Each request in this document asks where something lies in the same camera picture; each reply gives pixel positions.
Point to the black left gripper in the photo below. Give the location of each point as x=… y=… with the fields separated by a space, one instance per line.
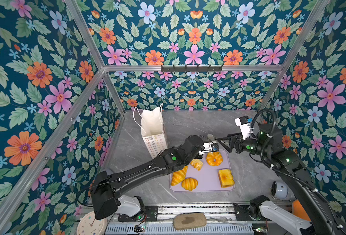
x=201 y=153

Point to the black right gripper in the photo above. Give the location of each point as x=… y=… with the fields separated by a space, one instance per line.
x=233 y=140

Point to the white handled tongs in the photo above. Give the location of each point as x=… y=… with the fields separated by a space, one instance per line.
x=213 y=138

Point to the ring shaped golden bread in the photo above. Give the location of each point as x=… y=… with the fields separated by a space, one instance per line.
x=214 y=158

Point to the oblong braided bread roll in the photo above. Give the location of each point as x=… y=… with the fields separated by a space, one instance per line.
x=197 y=164

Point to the white patterned paper bag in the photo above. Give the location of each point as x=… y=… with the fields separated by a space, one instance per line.
x=152 y=129

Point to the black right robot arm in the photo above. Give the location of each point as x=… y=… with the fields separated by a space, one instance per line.
x=289 y=167

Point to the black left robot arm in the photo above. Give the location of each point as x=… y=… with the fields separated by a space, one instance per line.
x=108 y=192

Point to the small ridged shell bread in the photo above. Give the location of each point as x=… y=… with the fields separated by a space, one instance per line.
x=189 y=184

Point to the lilac silicone mat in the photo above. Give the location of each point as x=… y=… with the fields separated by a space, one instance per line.
x=208 y=178

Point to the square toast slice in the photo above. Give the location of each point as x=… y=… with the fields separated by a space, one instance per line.
x=226 y=178

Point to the golden croissant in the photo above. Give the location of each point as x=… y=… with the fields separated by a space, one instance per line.
x=179 y=176

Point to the brown stone-like sponge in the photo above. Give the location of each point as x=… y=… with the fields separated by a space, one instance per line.
x=189 y=221

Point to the white round clock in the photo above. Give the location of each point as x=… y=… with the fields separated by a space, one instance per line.
x=89 y=225

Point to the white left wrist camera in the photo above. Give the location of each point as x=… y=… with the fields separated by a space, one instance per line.
x=208 y=147

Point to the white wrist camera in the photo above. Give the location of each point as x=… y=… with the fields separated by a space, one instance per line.
x=208 y=147
x=244 y=123

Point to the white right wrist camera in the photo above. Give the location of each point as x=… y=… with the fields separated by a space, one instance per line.
x=244 y=123

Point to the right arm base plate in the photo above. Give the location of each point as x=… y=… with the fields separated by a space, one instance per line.
x=248 y=213

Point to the black hook rail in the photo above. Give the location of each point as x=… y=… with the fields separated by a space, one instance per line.
x=191 y=68

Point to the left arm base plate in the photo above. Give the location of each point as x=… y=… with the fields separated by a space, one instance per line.
x=150 y=214

